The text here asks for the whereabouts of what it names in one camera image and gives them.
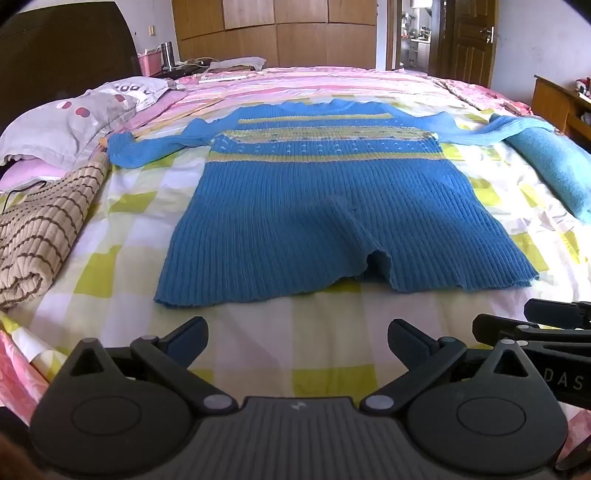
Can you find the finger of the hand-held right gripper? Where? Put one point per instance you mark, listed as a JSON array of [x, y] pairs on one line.
[[554, 314], [494, 327]]

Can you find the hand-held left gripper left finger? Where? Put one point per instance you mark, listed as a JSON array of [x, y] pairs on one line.
[[191, 333]]

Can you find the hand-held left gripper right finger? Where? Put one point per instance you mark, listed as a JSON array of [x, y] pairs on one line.
[[405, 339]]

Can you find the blue knit sweater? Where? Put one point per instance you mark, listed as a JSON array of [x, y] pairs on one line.
[[323, 207]]

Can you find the light blue towel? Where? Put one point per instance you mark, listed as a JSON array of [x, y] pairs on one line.
[[558, 170]]

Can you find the brown striped rolled blanket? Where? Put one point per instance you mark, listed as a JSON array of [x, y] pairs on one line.
[[41, 230]]

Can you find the wooden desk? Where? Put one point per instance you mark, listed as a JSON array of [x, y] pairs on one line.
[[554, 99]]

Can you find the pink pillow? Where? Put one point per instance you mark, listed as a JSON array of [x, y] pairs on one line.
[[27, 177]]

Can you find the red white toy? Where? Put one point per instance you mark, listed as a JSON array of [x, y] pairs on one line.
[[584, 87]]

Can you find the grey dotted pillow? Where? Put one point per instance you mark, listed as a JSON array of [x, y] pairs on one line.
[[60, 124]]

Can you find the dark nightstand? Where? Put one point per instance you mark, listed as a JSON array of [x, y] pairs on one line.
[[175, 73]]

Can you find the pink striped quilt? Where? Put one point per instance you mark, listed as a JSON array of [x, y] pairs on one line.
[[300, 85]]

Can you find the white folded cloth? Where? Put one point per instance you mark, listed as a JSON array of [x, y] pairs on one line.
[[235, 63]]

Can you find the pink box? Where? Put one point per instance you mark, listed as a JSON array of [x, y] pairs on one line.
[[150, 62]]

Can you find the metal thermos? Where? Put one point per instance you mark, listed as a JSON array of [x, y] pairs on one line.
[[167, 55]]

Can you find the brown wooden door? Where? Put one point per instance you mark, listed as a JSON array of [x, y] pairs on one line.
[[466, 41]]

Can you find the wooden wardrobe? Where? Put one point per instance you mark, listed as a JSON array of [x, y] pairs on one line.
[[277, 37]]

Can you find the dark wooden headboard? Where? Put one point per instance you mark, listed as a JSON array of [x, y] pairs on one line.
[[60, 50]]

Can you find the wooden door frame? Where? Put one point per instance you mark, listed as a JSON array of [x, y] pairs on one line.
[[392, 32]]

